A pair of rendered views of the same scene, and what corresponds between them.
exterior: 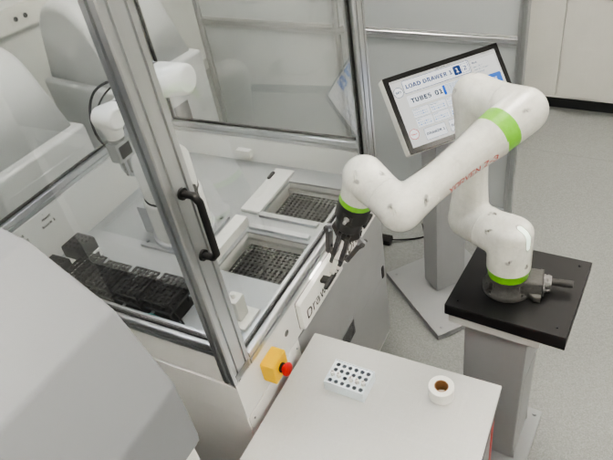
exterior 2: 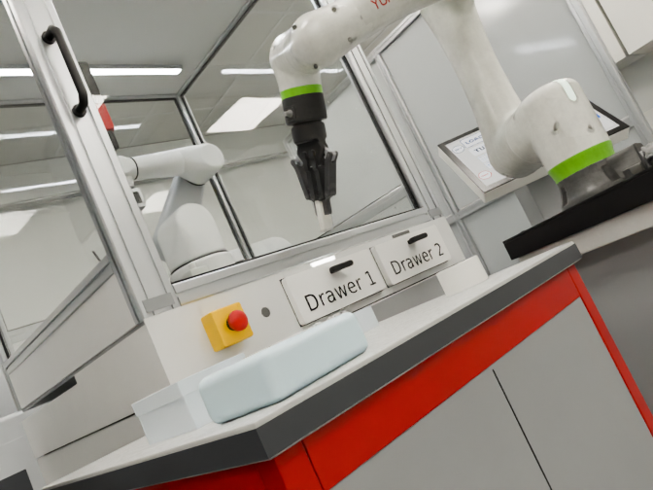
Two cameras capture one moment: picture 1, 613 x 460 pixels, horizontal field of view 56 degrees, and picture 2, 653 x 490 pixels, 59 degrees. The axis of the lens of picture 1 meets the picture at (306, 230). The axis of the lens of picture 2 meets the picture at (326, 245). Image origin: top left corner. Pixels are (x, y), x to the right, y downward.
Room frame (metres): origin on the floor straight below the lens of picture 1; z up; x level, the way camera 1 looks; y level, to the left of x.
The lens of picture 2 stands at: (0.01, -0.29, 0.80)
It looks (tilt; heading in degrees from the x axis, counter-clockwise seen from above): 7 degrees up; 11
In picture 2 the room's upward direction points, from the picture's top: 25 degrees counter-clockwise
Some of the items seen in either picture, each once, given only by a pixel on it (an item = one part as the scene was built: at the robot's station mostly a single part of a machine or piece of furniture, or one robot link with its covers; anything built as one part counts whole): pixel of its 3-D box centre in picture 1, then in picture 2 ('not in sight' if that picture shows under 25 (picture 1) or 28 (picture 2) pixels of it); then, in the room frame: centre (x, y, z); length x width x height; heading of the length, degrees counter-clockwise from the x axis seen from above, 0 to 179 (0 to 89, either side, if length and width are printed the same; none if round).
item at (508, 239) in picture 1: (505, 245); (559, 131); (1.26, -0.58, 0.96); 0.16 x 0.13 x 0.19; 27
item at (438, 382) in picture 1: (441, 390); (462, 275); (0.93, -0.28, 0.78); 0.07 x 0.07 x 0.04
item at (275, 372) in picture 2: not in sight; (287, 364); (0.54, -0.10, 0.78); 0.15 x 0.10 x 0.04; 157
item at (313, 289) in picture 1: (320, 285); (336, 284); (1.33, -0.01, 0.87); 0.29 x 0.02 x 0.11; 147
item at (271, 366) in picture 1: (275, 365); (227, 326); (1.05, 0.16, 0.88); 0.07 x 0.05 x 0.07; 147
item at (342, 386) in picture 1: (349, 380); (337, 332); (1.02, -0.04, 0.78); 0.12 x 0.08 x 0.04; 55
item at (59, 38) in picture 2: (202, 227); (67, 67); (0.96, 0.21, 1.45); 0.05 x 0.03 x 0.19; 57
